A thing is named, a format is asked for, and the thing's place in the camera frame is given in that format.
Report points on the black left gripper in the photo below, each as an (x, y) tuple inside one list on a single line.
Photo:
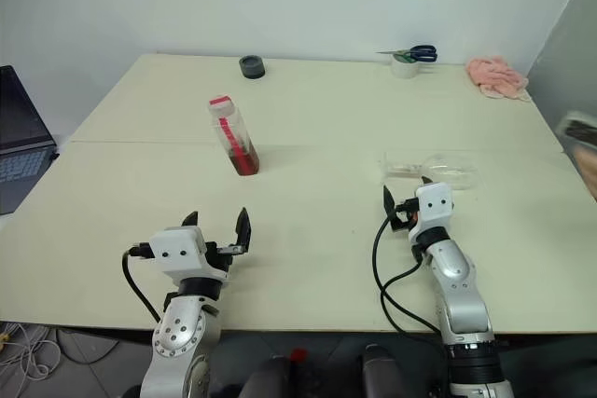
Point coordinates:
[(221, 256)]

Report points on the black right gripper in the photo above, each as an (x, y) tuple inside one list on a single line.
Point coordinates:
[(405, 215)]

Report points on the clear plastic bottle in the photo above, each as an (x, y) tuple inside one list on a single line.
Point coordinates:
[(443, 172)]

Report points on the bottle with red liquid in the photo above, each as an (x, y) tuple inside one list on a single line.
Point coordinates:
[(240, 148)]

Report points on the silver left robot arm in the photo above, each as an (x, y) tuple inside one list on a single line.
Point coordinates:
[(179, 323)]

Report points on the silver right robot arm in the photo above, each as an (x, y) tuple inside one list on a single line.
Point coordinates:
[(459, 291)]

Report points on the white tape roll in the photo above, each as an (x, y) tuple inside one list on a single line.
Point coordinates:
[(404, 68)]

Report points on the pink cloth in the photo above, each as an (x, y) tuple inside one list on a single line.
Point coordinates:
[(496, 77)]

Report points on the small red object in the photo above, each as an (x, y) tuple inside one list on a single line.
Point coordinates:
[(299, 355)]

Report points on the dark grey round container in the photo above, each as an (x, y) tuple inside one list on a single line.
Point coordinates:
[(252, 68)]

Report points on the dark rounded shape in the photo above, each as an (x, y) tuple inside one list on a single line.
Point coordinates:
[(266, 379), (384, 374)]

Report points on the dark grey laptop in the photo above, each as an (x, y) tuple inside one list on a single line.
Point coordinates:
[(21, 155)]

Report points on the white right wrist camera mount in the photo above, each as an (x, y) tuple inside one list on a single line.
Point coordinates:
[(434, 204)]

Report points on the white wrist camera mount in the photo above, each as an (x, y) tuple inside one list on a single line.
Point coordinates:
[(179, 249), (434, 204)]

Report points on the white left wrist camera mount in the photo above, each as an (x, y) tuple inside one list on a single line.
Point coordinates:
[(179, 249)]

